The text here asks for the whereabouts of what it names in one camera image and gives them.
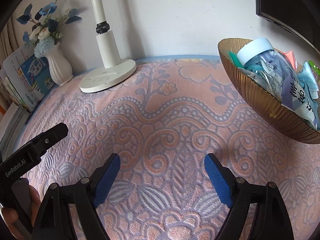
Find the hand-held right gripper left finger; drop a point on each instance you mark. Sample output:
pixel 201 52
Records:
pixel 106 182

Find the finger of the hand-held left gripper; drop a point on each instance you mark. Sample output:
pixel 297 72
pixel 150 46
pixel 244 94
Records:
pixel 55 132

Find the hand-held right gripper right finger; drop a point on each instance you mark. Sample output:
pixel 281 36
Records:
pixel 218 182

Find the amber glass bowl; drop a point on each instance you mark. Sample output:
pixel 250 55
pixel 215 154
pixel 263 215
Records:
pixel 260 105

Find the large blue printed packet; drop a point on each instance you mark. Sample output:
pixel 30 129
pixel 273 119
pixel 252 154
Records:
pixel 300 102

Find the person's left hand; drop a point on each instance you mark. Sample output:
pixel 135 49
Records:
pixel 35 200

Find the flat stack of books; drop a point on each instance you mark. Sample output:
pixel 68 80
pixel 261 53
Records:
pixel 13 125

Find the blue cover workbook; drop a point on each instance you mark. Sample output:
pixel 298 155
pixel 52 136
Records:
pixel 32 75

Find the white ribbed vase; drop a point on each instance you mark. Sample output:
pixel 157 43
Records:
pixel 58 67

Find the pink patterned tablecloth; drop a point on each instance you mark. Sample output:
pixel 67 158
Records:
pixel 162 130

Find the white desk lamp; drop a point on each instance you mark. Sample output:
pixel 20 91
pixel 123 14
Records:
pixel 107 50

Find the blue and white artificial flowers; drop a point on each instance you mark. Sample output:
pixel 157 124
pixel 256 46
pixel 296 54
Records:
pixel 45 32

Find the beige curtain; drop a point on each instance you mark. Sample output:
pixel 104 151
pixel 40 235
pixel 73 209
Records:
pixel 10 37

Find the black monitor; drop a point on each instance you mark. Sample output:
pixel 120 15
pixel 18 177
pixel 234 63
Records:
pixel 287 0

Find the orange frame strip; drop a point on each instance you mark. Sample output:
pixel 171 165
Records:
pixel 2 110

